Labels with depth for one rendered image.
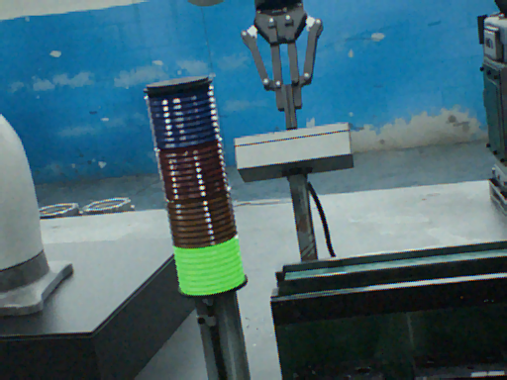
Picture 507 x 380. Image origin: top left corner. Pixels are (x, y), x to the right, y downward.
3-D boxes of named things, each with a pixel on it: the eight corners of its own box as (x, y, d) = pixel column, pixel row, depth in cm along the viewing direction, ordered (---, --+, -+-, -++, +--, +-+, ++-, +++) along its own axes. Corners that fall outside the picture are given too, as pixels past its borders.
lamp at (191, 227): (241, 226, 82) (233, 179, 81) (234, 244, 76) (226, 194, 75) (178, 234, 82) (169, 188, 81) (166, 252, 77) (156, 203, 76)
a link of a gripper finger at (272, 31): (276, 15, 136) (266, 17, 136) (281, 84, 133) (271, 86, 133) (279, 27, 140) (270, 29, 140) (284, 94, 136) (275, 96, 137)
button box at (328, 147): (354, 168, 133) (351, 136, 135) (353, 153, 127) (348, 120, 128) (244, 183, 135) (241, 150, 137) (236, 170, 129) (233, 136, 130)
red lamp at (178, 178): (233, 179, 81) (225, 132, 80) (226, 194, 75) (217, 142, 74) (169, 188, 81) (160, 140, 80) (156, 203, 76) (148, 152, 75)
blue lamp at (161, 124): (225, 132, 80) (217, 81, 79) (217, 142, 74) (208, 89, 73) (160, 140, 80) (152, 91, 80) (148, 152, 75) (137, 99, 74)
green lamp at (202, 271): (249, 271, 83) (241, 226, 82) (242, 293, 77) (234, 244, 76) (186, 279, 83) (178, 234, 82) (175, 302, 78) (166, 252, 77)
